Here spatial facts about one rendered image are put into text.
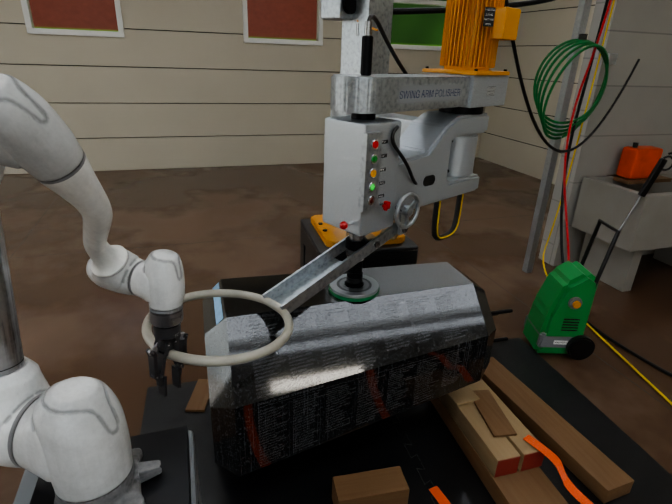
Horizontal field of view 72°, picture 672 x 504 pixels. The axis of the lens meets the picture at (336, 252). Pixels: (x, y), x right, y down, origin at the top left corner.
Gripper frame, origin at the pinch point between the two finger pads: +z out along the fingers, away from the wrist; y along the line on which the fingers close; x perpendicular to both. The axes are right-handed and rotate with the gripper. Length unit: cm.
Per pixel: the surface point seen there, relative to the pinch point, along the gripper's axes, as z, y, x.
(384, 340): 9, 77, -37
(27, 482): 6.7, -39.8, 2.9
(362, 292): -7, 81, -23
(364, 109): -80, 70, -20
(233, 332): 3.8, 37.5, 8.7
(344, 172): -57, 72, -13
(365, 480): 66, 61, -43
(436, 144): -67, 113, -34
